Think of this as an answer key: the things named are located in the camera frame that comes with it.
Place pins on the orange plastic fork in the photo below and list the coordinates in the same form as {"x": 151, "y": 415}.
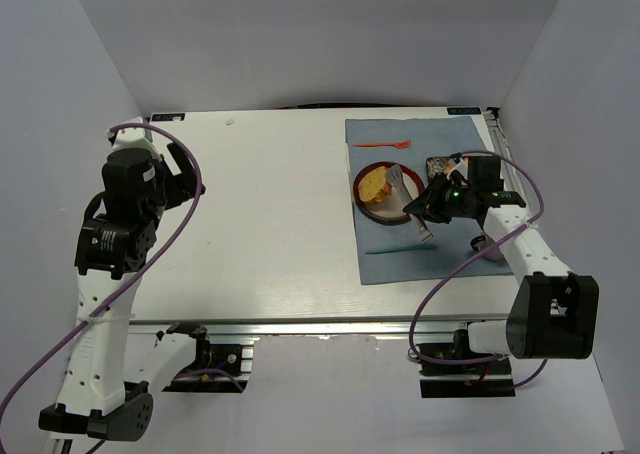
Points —
{"x": 396, "y": 145}

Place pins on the aluminium table front rail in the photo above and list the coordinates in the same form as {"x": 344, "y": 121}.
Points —
{"x": 357, "y": 327}

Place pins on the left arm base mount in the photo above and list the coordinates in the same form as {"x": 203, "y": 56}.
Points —
{"x": 228, "y": 371}

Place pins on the blue cloth placemat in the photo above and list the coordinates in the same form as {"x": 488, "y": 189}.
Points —
{"x": 429, "y": 138}

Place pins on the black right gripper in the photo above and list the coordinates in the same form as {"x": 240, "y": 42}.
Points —
{"x": 432, "y": 204}

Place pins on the seeded bread slice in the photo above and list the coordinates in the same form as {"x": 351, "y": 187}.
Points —
{"x": 374, "y": 187}

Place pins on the lavender mug black handle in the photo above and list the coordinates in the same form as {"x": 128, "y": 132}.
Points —
{"x": 482, "y": 242}

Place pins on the red rimmed round plate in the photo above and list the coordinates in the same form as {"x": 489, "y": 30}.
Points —
{"x": 389, "y": 211}

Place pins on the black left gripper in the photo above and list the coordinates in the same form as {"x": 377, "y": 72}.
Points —
{"x": 179, "y": 175}

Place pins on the teal plastic knife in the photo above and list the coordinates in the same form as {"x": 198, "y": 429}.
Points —
{"x": 399, "y": 249}

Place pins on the black patterned square plate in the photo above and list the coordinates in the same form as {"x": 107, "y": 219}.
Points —
{"x": 479, "y": 167}

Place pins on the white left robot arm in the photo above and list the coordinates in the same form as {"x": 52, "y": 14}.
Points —
{"x": 147, "y": 173}

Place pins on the orange striped croissant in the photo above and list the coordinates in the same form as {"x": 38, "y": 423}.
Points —
{"x": 457, "y": 168}

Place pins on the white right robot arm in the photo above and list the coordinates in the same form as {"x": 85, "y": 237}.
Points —
{"x": 554, "y": 312}

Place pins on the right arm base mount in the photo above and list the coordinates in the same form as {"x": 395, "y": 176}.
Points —
{"x": 480, "y": 380}

